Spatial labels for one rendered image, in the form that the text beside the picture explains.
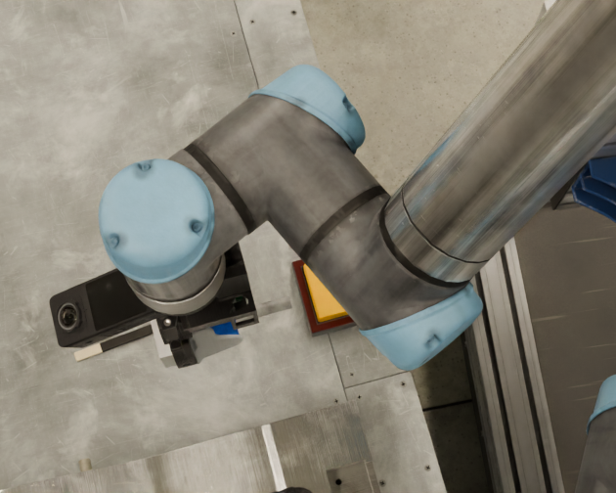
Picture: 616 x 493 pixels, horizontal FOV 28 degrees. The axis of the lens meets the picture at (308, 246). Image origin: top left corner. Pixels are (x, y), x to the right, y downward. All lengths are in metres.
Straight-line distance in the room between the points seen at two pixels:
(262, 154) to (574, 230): 1.19
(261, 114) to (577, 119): 0.24
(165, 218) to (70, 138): 0.58
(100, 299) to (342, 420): 0.30
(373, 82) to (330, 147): 1.41
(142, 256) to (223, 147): 0.10
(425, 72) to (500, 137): 1.54
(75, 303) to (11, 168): 0.39
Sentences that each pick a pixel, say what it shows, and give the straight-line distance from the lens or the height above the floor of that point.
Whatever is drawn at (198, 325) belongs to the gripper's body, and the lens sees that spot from 0.99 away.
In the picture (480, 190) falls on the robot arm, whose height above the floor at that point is 1.37.
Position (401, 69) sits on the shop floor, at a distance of 2.25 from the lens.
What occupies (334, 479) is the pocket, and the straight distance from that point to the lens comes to 1.20.
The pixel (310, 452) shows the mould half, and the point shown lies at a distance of 1.17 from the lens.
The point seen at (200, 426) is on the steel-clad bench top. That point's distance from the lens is 1.27.
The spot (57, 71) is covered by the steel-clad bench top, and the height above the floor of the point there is 0.80.
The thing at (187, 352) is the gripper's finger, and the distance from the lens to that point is 1.03.
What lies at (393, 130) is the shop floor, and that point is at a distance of 2.20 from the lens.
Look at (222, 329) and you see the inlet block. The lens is 1.15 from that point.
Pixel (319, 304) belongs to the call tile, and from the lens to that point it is 1.25.
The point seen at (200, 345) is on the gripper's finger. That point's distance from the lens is 1.08.
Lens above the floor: 2.06
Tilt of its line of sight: 75 degrees down
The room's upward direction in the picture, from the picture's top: 1 degrees counter-clockwise
